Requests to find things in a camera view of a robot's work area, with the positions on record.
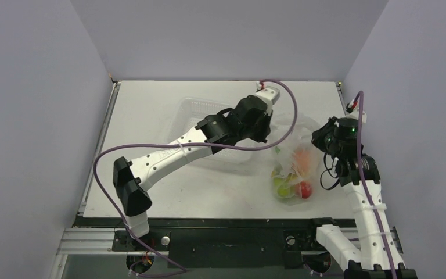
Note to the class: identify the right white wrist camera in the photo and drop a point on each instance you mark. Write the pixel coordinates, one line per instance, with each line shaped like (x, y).
(353, 112)

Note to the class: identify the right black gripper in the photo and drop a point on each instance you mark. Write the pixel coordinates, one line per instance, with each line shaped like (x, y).
(320, 139)

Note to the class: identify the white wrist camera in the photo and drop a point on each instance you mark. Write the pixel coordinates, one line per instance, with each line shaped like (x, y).
(353, 112)
(269, 95)

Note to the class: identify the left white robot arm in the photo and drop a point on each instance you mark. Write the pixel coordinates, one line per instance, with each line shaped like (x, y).
(132, 179)

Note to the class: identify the clear plastic bag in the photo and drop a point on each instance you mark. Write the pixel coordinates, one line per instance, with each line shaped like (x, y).
(282, 154)

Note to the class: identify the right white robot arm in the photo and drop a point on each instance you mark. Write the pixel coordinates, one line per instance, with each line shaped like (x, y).
(377, 255)

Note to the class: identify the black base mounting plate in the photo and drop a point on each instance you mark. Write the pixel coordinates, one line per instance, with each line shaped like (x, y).
(238, 243)

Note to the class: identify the green fake fruit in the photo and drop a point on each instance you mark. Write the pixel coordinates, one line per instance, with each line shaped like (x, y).
(284, 185)

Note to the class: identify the aluminium frame rail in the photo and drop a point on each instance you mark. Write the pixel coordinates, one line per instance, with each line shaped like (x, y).
(83, 241)

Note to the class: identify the white perforated plastic tray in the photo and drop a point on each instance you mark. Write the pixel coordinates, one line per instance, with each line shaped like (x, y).
(189, 113)

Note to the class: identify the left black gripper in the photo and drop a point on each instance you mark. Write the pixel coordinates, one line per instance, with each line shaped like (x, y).
(262, 136)

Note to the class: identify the orange fake fruit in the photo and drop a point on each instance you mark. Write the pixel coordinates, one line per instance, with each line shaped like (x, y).
(302, 161)

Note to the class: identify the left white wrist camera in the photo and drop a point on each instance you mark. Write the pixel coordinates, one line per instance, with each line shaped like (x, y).
(269, 95)

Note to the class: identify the red fake fruit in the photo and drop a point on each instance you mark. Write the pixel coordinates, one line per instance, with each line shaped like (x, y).
(304, 189)

